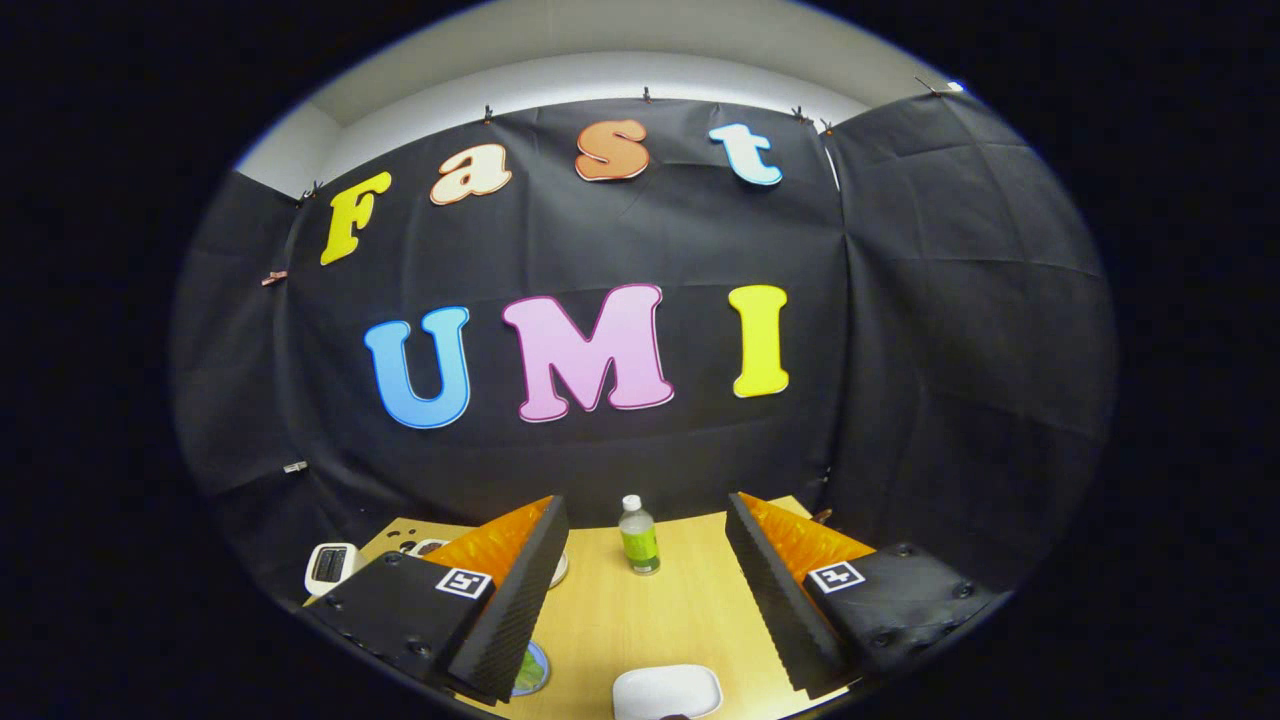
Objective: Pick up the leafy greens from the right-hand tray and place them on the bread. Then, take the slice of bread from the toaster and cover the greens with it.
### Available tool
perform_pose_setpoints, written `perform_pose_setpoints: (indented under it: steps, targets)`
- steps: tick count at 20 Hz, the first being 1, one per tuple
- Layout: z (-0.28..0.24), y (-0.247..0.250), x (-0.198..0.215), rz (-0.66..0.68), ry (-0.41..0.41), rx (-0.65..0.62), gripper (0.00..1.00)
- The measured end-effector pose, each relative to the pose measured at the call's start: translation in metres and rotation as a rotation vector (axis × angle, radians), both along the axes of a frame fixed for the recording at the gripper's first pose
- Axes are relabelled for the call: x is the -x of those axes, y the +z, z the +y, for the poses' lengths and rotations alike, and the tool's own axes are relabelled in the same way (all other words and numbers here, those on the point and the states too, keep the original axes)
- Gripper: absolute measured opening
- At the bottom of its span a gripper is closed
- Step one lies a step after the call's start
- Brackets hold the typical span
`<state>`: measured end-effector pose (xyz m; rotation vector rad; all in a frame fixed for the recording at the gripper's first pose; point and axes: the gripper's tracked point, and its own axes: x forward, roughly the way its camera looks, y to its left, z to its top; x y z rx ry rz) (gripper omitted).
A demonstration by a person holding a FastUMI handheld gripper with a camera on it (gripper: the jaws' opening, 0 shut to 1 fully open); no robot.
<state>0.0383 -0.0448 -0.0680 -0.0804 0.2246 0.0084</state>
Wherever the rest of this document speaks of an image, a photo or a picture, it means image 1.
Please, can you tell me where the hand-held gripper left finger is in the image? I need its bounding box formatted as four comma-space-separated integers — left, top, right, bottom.
300, 493, 571, 706

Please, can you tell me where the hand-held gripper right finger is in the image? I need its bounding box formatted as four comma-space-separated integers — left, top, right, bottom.
725, 491, 1001, 701

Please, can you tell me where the blue plate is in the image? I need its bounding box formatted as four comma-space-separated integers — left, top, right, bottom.
510, 640, 552, 698

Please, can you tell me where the green label plastic bottle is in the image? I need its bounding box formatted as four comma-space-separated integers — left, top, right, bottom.
618, 494, 662, 576

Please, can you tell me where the white square plate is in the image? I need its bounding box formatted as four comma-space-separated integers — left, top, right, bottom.
612, 664, 724, 720

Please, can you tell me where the white toaster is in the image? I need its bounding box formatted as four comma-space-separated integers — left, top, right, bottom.
305, 542, 359, 598

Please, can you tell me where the black backdrop cloth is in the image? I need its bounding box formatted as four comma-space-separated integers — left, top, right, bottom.
170, 85, 1119, 601

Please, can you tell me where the row of black cloth clips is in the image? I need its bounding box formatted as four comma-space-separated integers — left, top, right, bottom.
300, 78, 946, 201

